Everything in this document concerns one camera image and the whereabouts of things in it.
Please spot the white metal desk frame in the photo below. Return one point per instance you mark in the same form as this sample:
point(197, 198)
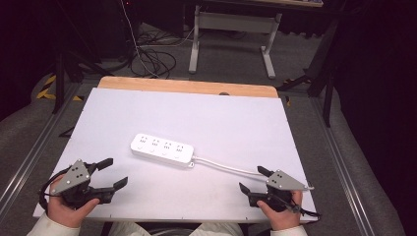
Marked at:
point(234, 21)

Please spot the white board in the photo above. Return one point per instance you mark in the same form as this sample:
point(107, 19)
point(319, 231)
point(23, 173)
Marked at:
point(196, 118)

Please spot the wooden table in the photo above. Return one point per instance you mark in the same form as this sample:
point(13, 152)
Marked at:
point(183, 86)

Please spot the white power strip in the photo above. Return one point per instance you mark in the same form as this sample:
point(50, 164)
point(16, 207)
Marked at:
point(162, 150)

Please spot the person's left hand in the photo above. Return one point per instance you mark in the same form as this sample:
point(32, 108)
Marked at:
point(67, 214)

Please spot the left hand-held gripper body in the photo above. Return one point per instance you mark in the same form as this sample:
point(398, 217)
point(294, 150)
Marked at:
point(70, 177)

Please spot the person's right hand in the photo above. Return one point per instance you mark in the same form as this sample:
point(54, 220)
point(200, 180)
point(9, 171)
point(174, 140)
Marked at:
point(283, 220)

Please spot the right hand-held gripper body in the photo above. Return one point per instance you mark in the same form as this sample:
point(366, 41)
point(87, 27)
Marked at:
point(283, 181)

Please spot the black metal stand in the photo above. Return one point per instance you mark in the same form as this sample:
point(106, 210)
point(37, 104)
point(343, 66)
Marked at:
point(327, 91)
point(60, 72)

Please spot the person's right leg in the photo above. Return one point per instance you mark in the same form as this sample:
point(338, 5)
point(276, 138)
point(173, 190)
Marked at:
point(218, 230)

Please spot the yellow black floor tape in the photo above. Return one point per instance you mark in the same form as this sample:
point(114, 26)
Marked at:
point(49, 89)

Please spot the person's leg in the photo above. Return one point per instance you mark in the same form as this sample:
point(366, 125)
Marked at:
point(129, 230)
point(218, 230)

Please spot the person's left leg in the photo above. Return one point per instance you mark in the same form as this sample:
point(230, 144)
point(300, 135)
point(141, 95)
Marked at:
point(129, 230)

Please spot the aluminium floor rail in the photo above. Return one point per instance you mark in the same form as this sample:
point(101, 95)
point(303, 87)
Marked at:
point(31, 156)
point(342, 167)

